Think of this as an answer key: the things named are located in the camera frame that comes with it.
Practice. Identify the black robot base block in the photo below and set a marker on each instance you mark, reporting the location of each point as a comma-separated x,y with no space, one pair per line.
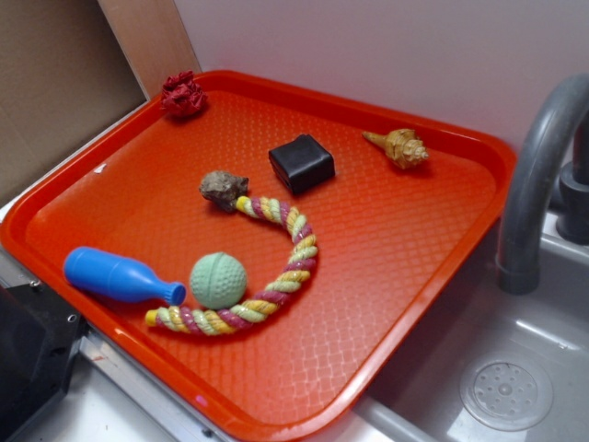
40,334

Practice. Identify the orange plastic tray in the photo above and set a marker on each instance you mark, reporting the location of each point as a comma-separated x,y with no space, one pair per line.
389,240

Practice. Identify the blue plastic bottle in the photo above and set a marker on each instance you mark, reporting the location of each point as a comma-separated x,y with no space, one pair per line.
119,278

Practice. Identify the grey-brown rock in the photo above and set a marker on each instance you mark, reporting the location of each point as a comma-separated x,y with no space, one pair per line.
223,189

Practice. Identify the green textured ball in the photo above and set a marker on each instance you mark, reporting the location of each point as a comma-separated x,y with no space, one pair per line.
218,281

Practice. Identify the crumpled red paper ball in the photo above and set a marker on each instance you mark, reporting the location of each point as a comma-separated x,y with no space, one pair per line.
181,96

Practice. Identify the black square block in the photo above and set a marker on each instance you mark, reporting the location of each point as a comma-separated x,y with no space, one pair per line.
302,164

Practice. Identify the grey curved faucet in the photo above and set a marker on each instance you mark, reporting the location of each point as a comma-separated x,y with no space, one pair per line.
548,147

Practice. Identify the multicolour twisted rope toy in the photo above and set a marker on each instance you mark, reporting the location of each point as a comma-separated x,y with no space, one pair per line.
244,314

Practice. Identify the grey plastic sink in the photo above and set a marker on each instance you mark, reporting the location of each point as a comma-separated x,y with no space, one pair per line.
484,365

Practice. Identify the dark grey faucet knob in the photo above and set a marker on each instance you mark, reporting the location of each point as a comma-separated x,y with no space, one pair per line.
572,225

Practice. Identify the tan conch seashell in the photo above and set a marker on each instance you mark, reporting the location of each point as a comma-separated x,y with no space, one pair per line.
402,146

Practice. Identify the brown cardboard panel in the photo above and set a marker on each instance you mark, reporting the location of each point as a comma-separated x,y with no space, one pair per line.
70,69

